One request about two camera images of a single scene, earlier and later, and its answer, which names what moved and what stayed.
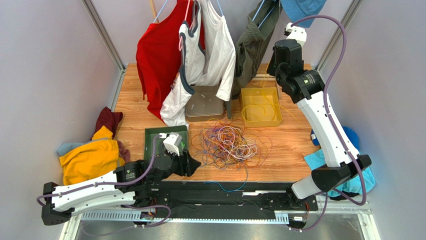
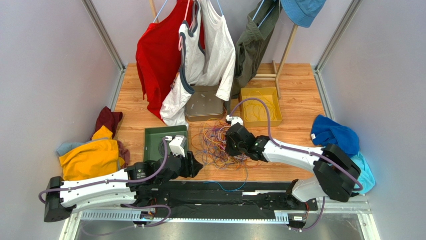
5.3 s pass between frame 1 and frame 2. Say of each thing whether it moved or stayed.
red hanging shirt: stayed
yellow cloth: stayed
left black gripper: stayed
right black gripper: moved
